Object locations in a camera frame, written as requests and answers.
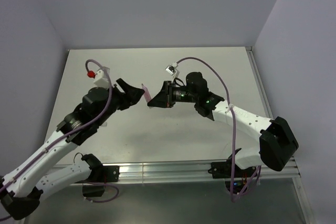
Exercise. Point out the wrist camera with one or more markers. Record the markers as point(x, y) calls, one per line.
point(101, 78)
point(172, 69)

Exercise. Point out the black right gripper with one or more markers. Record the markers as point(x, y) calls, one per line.
point(165, 98)

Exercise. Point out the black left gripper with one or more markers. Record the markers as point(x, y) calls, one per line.
point(131, 95)

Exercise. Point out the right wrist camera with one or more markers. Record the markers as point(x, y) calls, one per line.
point(172, 69)

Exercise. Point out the aluminium side rail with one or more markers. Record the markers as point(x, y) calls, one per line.
point(278, 141)

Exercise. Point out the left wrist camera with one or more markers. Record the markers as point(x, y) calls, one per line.
point(101, 78)

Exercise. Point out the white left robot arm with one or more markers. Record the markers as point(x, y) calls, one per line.
point(23, 189)

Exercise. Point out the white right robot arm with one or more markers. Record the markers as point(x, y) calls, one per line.
point(218, 109)

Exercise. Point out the purple pen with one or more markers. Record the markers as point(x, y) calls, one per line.
point(146, 95)

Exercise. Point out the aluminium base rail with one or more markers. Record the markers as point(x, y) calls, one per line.
point(164, 172)

